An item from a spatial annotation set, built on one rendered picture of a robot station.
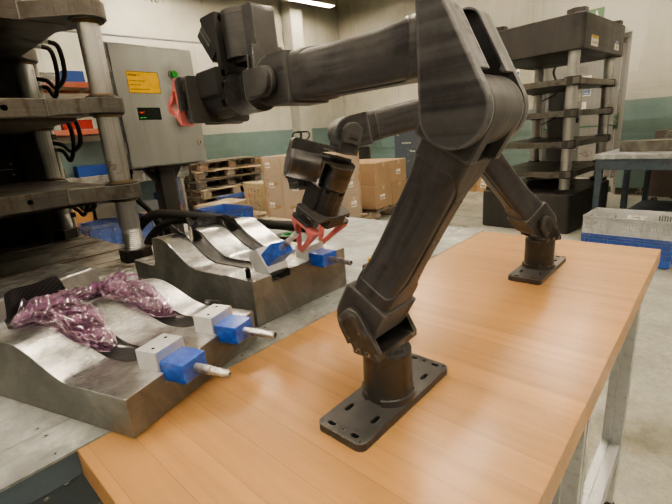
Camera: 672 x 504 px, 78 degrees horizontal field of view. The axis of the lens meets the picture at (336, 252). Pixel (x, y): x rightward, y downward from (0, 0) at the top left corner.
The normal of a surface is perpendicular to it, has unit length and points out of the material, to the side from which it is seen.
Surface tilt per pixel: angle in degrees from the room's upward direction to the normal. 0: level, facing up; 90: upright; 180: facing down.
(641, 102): 90
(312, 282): 90
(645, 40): 90
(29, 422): 0
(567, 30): 90
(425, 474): 0
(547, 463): 0
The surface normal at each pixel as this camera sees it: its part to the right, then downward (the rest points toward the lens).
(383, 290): -0.55, 0.11
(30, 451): -0.07, -0.96
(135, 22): 0.67, 0.16
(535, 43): -0.73, 0.23
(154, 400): 0.91, 0.04
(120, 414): -0.40, 0.28
